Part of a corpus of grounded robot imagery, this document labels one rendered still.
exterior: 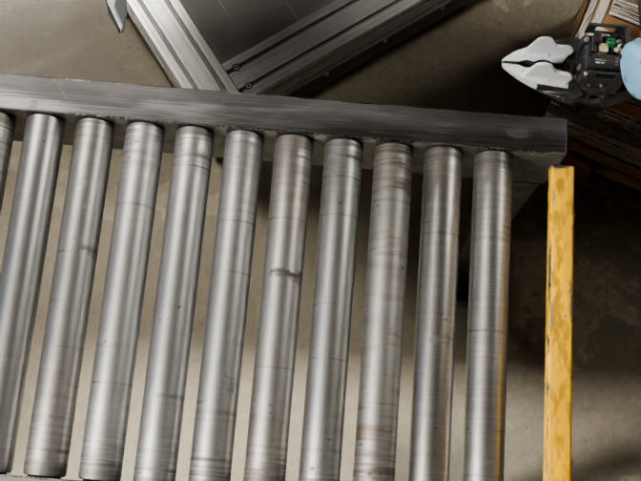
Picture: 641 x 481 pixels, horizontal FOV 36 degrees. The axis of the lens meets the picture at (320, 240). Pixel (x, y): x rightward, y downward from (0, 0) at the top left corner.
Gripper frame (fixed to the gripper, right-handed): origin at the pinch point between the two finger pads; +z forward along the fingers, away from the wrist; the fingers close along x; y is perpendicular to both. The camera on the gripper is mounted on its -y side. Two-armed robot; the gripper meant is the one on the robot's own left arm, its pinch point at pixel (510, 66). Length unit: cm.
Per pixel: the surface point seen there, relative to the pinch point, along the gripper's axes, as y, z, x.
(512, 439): -77, -18, 44
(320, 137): 2.4, 24.8, 13.4
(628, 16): -10.4, -19.4, -14.6
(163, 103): 3.5, 45.2, 10.8
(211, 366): 3, 36, 44
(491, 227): 3.5, 2.4, 23.9
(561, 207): 5.5, -5.7, 21.2
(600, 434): -76, -35, 41
